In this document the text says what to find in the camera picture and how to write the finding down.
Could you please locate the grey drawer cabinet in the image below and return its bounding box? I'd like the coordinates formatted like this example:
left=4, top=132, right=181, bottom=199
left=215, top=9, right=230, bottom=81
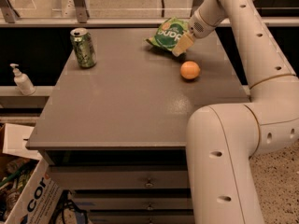
left=27, top=28, right=248, bottom=224

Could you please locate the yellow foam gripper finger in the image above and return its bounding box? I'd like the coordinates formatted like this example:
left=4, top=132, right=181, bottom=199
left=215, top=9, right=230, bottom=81
left=172, top=32, right=194, bottom=57

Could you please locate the green rice chip bag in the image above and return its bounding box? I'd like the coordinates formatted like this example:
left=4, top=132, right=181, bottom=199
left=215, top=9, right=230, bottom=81
left=146, top=17, right=188, bottom=51

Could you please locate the metal railing frame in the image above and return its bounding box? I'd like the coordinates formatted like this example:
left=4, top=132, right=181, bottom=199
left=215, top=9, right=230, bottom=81
left=0, top=0, right=299, bottom=28

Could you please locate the orange fruit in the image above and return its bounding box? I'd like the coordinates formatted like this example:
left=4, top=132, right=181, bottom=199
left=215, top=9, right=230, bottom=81
left=180, top=61, right=200, bottom=79

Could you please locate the white cardboard box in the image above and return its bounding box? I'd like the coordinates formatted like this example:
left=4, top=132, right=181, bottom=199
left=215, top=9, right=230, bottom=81
left=0, top=123, right=62, bottom=224

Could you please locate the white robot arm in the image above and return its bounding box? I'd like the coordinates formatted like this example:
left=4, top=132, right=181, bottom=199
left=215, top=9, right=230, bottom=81
left=173, top=0, right=299, bottom=224

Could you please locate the white pump bottle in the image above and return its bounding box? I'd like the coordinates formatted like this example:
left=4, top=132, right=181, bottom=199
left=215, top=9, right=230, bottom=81
left=10, top=63, right=36, bottom=95

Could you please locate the green soda can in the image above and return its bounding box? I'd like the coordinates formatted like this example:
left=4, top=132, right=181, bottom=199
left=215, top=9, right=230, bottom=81
left=70, top=28, right=96, bottom=68

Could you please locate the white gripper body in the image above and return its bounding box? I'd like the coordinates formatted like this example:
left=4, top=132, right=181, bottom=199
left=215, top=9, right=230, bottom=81
left=188, top=11, right=215, bottom=38

